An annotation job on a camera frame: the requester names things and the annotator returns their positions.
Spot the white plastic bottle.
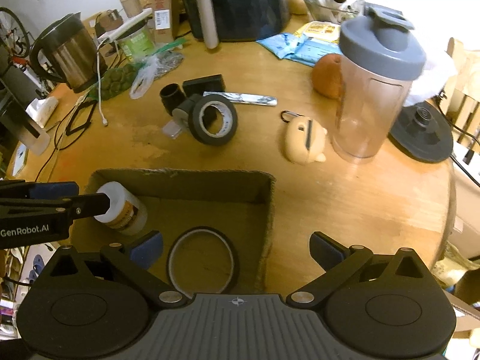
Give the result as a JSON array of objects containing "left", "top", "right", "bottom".
[{"left": 94, "top": 181, "right": 148, "bottom": 236}]

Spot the black tape roll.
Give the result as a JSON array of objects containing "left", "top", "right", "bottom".
[
  {"left": 167, "top": 227, "right": 240, "bottom": 299},
  {"left": 188, "top": 94, "right": 238, "bottom": 146}
]

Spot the black cylindrical mount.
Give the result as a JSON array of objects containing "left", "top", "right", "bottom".
[{"left": 160, "top": 84, "right": 202, "bottom": 129}]

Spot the black rectangular block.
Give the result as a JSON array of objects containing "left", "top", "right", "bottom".
[{"left": 182, "top": 74, "right": 225, "bottom": 98}]

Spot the marbled grey bar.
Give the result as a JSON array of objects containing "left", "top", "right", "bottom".
[{"left": 203, "top": 91, "right": 278, "bottom": 107}]

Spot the small clear plastic case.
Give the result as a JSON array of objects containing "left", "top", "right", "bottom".
[{"left": 162, "top": 119, "right": 184, "bottom": 140}]

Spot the steel electric kettle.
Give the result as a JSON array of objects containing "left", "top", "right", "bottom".
[{"left": 29, "top": 13, "right": 107, "bottom": 93}]

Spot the green bag of discs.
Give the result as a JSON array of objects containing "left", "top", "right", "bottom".
[{"left": 87, "top": 63, "right": 139, "bottom": 100}]

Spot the white power strip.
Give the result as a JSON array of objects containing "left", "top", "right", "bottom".
[{"left": 97, "top": 7, "right": 153, "bottom": 44}]

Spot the orange fruit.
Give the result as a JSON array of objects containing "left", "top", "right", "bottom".
[{"left": 312, "top": 54, "right": 343, "bottom": 100}]

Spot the clear plastic bag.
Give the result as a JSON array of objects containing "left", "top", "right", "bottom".
[{"left": 129, "top": 55, "right": 164, "bottom": 100}]

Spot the green canister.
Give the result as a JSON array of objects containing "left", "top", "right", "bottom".
[{"left": 116, "top": 24, "right": 155, "bottom": 62}]

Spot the clear shaker bottle grey lid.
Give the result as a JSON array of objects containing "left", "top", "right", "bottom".
[{"left": 330, "top": 3, "right": 426, "bottom": 164}]

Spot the blue wet wipes pack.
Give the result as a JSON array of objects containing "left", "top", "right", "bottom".
[{"left": 256, "top": 33, "right": 342, "bottom": 67}]

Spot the paper cup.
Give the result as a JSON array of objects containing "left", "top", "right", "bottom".
[{"left": 120, "top": 0, "right": 143, "bottom": 18}]

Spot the silver cylinder tube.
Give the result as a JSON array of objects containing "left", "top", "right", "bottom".
[{"left": 196, "top": 0, "right": 220, "bottom": 50}]

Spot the yellow wipes pack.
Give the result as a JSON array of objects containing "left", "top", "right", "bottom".
[{"left": 294, "top": 21, "right": 341, "bottom": 44}]

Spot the long cardboard box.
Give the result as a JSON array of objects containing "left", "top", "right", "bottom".
[{"left": 151, "top": 0, "right": 180, "bottom": 43}]

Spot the glass bowl with items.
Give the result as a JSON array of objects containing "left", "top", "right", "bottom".
[{"left": 303, "top": 0, "right": 366, "bottom": 24}]

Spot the black air fryer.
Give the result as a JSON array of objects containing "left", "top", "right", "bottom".
[{"left": 182, "top": 0, "right": 290, "bottom": 41}]

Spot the black frame piece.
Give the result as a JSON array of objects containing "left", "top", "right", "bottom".
[{"left": 66, "top": 97, "right": 98, "bottom": 137}]

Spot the white usb cable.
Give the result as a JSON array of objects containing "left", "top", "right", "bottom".
[{"left": 95, "top": 37, "right": 111, "bottom": 127}]

